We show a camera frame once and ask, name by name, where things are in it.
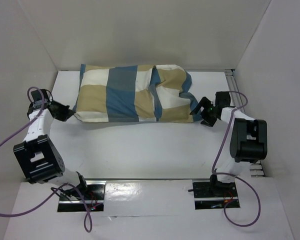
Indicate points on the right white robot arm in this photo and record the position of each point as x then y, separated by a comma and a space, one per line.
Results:
219, 178

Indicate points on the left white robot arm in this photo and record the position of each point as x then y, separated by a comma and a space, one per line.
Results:
39, 158

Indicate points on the aluminium frame rail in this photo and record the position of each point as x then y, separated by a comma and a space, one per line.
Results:
233, 82

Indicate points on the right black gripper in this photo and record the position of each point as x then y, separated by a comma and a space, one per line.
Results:
207, 113

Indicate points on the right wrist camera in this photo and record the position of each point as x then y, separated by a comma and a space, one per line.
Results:
222, 99

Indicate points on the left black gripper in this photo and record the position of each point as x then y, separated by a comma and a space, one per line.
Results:
66, 113

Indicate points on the blue beige checked pillowcase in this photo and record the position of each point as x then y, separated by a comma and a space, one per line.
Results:
137, 93

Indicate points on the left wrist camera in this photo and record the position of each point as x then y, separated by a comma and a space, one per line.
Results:
38, 96

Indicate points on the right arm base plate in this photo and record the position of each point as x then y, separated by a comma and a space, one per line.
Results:
207, 199

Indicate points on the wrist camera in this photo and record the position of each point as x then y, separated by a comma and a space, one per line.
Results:
222, 99
38, 96

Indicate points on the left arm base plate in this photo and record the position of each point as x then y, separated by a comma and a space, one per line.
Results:
93, 196

